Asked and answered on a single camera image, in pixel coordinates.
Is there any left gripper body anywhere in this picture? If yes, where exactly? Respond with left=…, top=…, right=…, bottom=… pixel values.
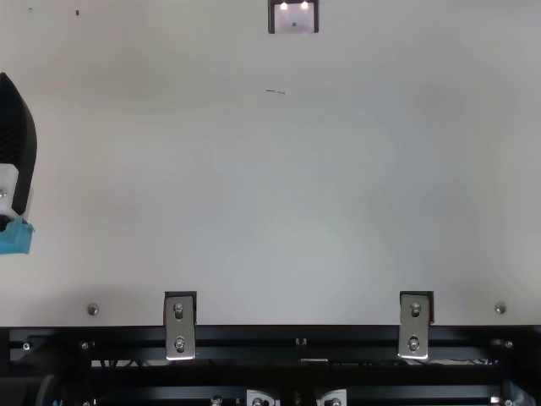
left=0, top=218, right=36, bottom=256

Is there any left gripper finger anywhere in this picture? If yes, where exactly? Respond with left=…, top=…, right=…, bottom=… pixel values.
left=0, top=71, right=38, bottom=222

